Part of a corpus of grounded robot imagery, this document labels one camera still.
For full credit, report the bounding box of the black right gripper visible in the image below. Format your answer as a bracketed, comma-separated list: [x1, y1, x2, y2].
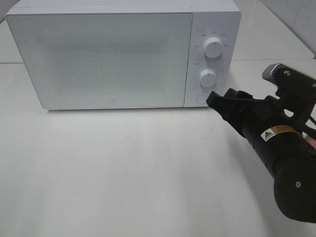
[206, 88, 306, 153]

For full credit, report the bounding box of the round door release button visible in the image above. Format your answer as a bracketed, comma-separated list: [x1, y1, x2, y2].
[196, 92, 210, 104]

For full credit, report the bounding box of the white microwave door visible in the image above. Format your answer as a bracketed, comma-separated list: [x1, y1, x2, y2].
[7, 13, 192, 109]

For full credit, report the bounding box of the pink round plate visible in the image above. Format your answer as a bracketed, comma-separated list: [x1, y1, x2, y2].
[304, 135, 316, 149]

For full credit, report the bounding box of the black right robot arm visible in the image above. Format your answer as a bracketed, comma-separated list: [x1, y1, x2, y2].
[206, 88, 316, 223]

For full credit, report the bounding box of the lower white control knob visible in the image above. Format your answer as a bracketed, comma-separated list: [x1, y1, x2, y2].
[199, 69, 217, 87]

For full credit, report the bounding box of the white control knob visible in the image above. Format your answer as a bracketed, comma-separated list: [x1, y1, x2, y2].
[199, 69, 217, 87]
[202, 36, 223, 58]

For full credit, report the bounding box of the upper white control knob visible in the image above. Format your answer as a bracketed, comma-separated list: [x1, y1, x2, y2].
[202, 36, 223, 58]

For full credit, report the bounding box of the white microwave oven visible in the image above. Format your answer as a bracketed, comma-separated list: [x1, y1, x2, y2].
[5, 0, 242, 110]

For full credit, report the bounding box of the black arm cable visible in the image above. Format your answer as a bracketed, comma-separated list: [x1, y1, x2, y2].
[295, 113, 316, 136]

